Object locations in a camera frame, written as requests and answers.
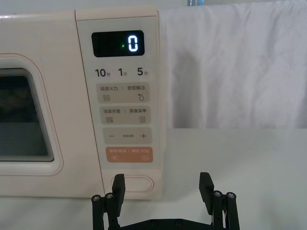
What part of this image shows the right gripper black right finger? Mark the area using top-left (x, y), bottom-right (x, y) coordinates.
top-left (199, 172), bottom-right (240, 230)

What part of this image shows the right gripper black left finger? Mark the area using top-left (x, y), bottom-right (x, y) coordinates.
top-left (91, 174), bottom-right (126, 230)

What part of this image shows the white table cloth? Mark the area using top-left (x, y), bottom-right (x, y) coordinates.
top-left (0, 128), bottom-right (307, 230)

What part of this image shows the oven door release button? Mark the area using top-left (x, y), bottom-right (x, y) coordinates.
top-left (110, 176), bottom-right (154, 194)

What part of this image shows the white hanging backdrop cloth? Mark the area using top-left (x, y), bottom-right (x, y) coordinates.
top-left (159, 1), bottom-right (307, 129)

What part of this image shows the oven control panel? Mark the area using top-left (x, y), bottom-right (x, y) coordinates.
top-left (75, 9), bottom-right (164, 201)

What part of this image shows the cream microwave oven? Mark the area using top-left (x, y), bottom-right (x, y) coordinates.
top-left (0, 9), bottom-right (164, 201)

